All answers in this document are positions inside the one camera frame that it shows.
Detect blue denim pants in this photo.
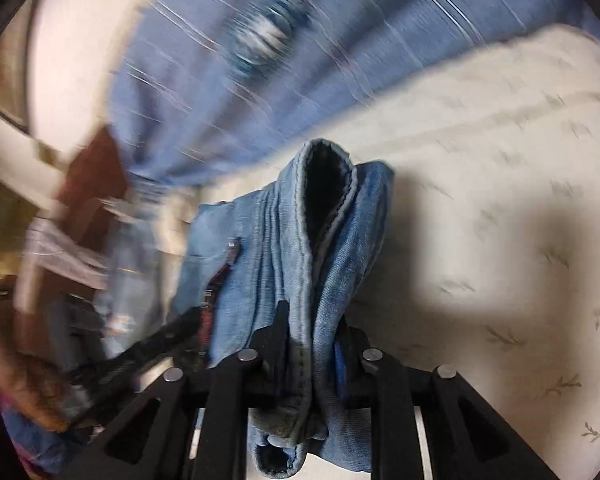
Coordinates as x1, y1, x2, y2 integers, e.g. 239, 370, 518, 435
172, 139, 396, 478

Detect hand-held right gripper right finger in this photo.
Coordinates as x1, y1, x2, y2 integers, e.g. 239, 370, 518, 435
332, 312, 561, 480

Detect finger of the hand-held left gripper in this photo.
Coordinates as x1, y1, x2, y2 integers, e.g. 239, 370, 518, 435
120, 305, 212, 376

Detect cream floral quilt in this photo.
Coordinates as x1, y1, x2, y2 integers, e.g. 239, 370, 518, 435
155, 22, 600, 480

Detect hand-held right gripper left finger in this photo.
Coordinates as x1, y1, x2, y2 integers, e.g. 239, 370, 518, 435
62, 300, 293, 480

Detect person's left forearm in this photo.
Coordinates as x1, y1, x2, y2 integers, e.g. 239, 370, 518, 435
0, 350, 81, 433

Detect blue striped bed sheet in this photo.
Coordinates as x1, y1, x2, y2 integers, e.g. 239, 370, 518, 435
107, 0, 600, 196

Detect brown wooden nightstand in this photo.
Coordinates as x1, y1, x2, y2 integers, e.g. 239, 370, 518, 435
12, 127, 131, 356

